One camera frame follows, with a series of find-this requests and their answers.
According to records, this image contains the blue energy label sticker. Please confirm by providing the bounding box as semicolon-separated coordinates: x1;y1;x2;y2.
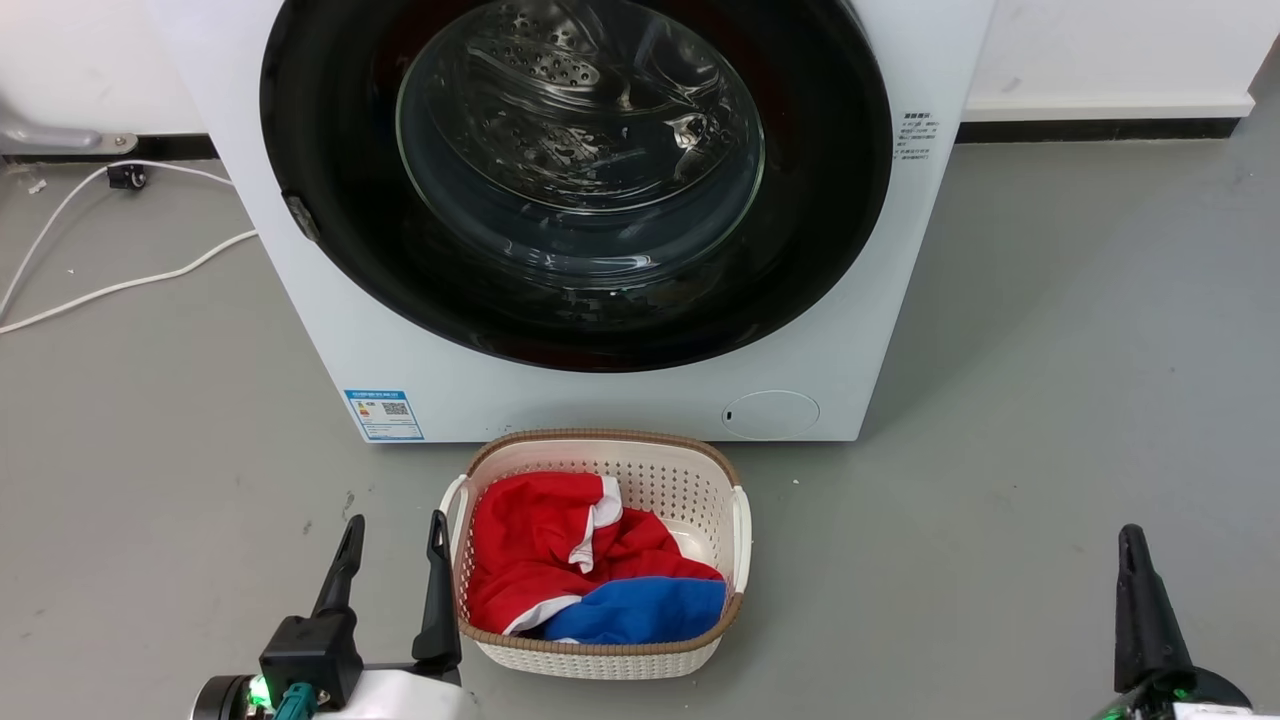
344;389;425;442

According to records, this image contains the blue garment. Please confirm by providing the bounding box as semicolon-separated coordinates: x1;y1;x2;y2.
543;576;728;645

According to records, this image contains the grey metal stand leg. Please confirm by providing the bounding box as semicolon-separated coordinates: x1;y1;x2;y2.
0;95;139;157

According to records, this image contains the white front-load washing machine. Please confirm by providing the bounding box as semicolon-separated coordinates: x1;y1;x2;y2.
145;0;998;444

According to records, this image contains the round white filter cover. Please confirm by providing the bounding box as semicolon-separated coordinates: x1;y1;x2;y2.
721;390;821;441

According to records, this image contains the grey washer door handle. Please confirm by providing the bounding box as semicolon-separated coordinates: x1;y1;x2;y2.
283;193;321;243

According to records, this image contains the red white garment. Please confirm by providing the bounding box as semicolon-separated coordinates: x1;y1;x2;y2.
466;472;725;637

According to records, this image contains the black round glass washer door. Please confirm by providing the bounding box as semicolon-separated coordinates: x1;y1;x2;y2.
260;0;894;373

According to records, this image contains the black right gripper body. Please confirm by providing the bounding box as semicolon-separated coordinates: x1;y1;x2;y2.
1092;668;1256;720

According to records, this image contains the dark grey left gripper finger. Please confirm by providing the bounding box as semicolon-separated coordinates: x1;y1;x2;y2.
260;516;365;707
412;512;463;686

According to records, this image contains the white text sticker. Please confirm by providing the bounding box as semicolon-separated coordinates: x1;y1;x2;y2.
897;110;941;163

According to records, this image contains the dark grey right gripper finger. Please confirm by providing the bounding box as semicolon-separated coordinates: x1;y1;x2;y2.
1114;525;1193;691

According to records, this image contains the cream perforated laundry basket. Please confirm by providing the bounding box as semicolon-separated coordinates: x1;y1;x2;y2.
440;429;753;681

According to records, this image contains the black baseboard strip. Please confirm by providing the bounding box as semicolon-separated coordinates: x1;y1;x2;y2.
0;118;1241;163

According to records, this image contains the white power cable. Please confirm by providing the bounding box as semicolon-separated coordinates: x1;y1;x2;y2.
0;230;259;335
0;160;237;319

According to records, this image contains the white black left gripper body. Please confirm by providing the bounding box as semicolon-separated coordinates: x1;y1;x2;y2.
195;668;483;720

